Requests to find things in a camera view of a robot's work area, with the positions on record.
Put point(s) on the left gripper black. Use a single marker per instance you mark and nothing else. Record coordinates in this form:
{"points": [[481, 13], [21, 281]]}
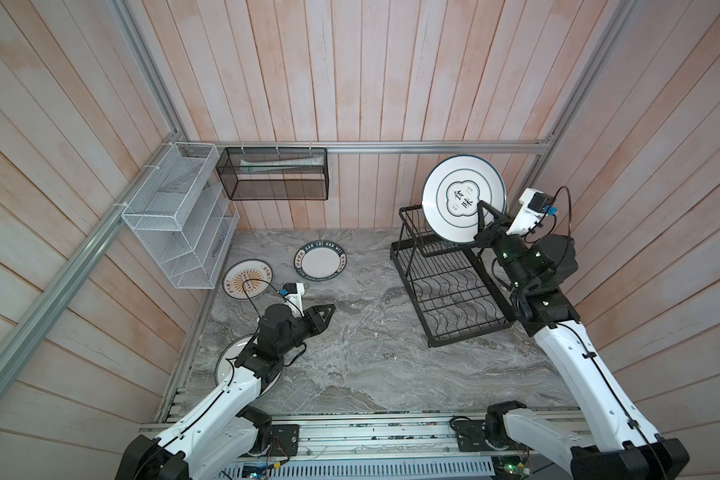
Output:
{"points": [[313, 315]]}

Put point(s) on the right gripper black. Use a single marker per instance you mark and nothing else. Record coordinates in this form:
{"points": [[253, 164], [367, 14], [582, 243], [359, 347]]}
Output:
{"points": [[501, 221]]}

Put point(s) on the white plate dark rim characters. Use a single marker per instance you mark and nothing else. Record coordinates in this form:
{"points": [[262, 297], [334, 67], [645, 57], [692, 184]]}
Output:
{"points": [[451, 194]]}

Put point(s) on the white plate green lettered rim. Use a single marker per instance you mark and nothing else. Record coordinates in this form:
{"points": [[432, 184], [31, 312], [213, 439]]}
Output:
{"points": [[320, 260]]}

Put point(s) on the orange sunburst plate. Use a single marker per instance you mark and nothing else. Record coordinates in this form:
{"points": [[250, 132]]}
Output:
{"points": [[247, 279], [231, 357]]}

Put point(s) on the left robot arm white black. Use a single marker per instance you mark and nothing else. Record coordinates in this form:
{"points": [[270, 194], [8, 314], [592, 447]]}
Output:
{"points": [[224, 425]]}

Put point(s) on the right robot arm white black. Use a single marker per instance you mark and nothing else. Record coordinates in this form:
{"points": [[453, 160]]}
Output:
{"points": [[550, 320]]}

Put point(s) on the black two-tier dish rack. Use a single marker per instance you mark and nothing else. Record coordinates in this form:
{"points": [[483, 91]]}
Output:
{"points": [[453, 295]]}

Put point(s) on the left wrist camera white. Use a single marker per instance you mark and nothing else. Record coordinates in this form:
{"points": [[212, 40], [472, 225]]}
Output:
{"points": [[292, 293]]}

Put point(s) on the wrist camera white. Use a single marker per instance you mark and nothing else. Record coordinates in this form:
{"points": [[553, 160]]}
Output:
{"points": [[292, 293], [535, 205]]}

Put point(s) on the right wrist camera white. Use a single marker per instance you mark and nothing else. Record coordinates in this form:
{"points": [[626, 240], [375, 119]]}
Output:
{"points": [[535, 205]]}

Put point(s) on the horizontal aluminium frame bar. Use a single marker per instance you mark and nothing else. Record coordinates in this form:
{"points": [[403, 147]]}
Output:
{"points": [[401, 147]]}

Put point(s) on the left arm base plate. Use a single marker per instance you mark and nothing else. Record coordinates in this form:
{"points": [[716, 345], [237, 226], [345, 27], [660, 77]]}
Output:
{"points": [[278, 439]]}

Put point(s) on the black mesh wall basket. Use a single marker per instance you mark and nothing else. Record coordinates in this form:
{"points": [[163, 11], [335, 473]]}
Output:
{"points": [[274, 173]]}

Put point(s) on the white wire mesh shelf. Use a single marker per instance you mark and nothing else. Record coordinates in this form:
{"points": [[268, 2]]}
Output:
{"points": [[182, 218]]}

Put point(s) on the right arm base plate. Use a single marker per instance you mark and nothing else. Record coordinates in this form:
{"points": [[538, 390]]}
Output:
{"points": [[469, 434]]}

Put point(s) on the left aluminium frame bar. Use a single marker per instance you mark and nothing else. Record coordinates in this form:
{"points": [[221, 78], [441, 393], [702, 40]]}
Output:
{"points": [[32, 329]]}

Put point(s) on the aluminium mounting rail base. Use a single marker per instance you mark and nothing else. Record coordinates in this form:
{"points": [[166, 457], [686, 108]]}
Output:
{"points": [[372, 441]]}

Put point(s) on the right aluminium frame post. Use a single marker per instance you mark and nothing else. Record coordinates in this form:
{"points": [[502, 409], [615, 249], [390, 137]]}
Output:
{"points": [[559, 82]]}

